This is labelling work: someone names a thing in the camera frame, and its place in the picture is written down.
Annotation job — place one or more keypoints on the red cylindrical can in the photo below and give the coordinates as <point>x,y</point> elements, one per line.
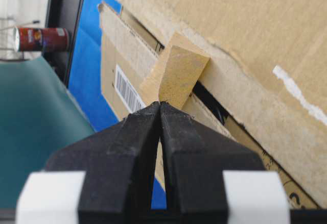
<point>41,39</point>

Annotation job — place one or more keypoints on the brown packing tape strip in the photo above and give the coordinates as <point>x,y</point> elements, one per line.
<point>175,73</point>

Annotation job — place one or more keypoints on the brown cardboard box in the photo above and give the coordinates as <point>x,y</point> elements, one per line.
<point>268,70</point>

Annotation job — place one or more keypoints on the teal chair seat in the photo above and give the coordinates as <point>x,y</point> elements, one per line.
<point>38,117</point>

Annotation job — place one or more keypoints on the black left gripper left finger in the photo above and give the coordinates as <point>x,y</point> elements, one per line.
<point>104,178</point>

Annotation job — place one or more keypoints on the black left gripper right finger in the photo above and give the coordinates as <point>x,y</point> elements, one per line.
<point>213,179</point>

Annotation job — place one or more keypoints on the blue table mat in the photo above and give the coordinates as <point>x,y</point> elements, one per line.
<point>84,78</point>

